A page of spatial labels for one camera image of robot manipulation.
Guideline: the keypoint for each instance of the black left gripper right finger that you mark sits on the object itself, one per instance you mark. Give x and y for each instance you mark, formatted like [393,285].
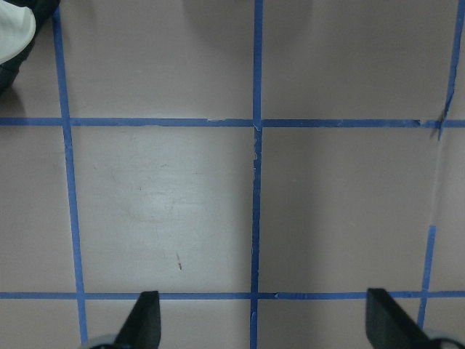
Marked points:
[388,326]

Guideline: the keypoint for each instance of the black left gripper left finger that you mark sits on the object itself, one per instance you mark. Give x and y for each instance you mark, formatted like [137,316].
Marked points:
[142,328]

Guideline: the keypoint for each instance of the cream bowl on rack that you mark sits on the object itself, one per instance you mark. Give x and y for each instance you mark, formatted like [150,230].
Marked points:
[18,27]

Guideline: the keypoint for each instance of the black dish rack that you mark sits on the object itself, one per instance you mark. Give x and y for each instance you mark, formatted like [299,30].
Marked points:
[42,10]

